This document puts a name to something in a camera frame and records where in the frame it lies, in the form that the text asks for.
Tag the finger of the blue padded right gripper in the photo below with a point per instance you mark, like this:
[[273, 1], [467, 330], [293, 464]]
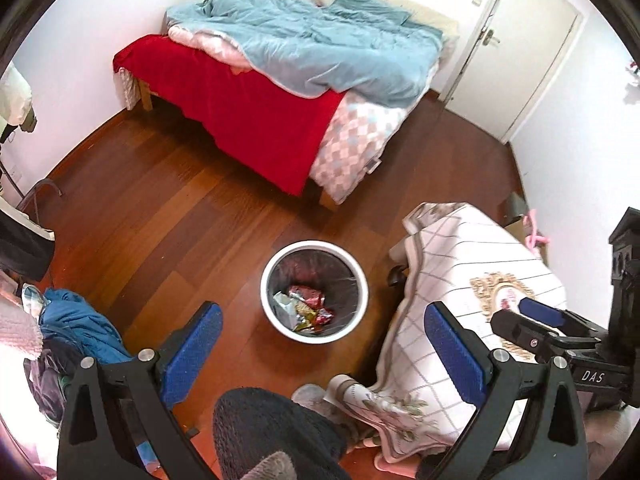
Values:
[[541, 313]]

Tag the white round trash bin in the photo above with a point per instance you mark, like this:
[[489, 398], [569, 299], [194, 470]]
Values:
[[314, 291]]

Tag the white dotted tablecloth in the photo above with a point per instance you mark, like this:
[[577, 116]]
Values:
[[433, 370]]

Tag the blue jacket pile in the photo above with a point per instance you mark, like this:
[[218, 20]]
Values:
[[71, 331]]

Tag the grey fuzzy slipper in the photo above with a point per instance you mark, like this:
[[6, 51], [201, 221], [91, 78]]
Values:
[[311, 397]]

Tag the pink checkered mattress sheet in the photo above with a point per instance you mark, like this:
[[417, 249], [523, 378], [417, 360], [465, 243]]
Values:
[[354, 143]]

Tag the white door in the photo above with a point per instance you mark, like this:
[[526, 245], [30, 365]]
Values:
[[516, 52]]

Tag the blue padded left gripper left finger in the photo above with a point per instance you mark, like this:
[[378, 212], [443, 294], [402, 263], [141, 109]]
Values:
[[185, 351]]

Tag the red snack bag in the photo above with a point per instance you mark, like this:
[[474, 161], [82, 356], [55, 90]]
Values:
[[312, 313]]

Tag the red blanket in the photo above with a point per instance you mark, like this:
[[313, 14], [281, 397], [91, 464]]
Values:
[[268, 129]]

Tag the cardboard box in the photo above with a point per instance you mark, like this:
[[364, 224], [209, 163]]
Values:
[[514, 211]]

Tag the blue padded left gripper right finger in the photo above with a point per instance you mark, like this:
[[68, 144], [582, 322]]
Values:
[[463, 354]]

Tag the light blue duvet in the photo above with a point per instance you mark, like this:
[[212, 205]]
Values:
[[365, 46]]

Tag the black bin liner bag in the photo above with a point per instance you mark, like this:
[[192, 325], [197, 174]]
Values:
[[320, 274]]

